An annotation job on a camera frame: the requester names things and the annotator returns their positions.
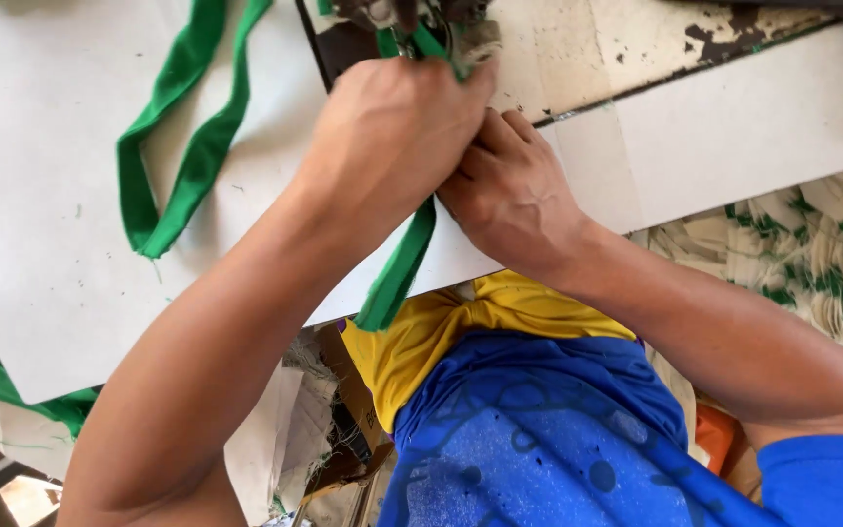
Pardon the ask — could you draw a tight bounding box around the green fabric strap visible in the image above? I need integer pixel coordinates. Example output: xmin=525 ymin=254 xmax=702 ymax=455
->
xmin=116 ymin=0 xmax=481 ymax=332

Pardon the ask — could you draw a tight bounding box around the sewing machine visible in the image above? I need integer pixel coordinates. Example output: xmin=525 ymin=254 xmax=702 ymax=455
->
xmin=294 ymin=0 xmax=503 ymax=95

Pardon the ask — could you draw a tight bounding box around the blue and yellow shirt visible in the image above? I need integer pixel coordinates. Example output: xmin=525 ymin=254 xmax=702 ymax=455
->
xmin=339 ymin=269 xmax=843 ymax=527

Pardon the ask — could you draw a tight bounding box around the person's right hand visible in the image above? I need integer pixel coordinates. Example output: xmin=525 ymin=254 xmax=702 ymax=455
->
xmin=436 ymin=108 xmax=592 ymax=273

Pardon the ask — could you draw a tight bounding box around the orange object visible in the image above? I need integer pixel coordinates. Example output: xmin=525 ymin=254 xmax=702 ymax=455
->
xmin=694 ymin=403 xmax=737 ymax=477

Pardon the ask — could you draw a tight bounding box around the brown cardboard box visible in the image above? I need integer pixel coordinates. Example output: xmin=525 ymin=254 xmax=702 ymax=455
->
xmin=297 ymin=322 xmax=397 ymax=506

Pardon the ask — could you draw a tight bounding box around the heap of cream green bags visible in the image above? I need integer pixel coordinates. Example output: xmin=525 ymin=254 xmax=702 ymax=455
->
xmin=644 ymin=162 xmax=843 ymax=382

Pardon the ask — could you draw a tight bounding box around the person's left hand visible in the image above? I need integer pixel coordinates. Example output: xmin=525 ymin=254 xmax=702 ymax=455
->
xmin=303 ymin=56 xmax=499 ymax=237

